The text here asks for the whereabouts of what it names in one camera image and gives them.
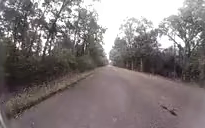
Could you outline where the grey asphalt path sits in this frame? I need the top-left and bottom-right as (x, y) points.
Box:
(9, 64), (205, 128)

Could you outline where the wood of tall trees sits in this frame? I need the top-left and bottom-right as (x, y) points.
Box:
(108, 0), (205, 89)
(0, 0), (110, 92)

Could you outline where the leaf-strewn grass verge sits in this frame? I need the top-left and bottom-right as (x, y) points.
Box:
(3, 68), (98, 118)

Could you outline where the dark fallen twig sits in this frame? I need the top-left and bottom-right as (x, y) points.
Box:
(160, 104), (179, 117)

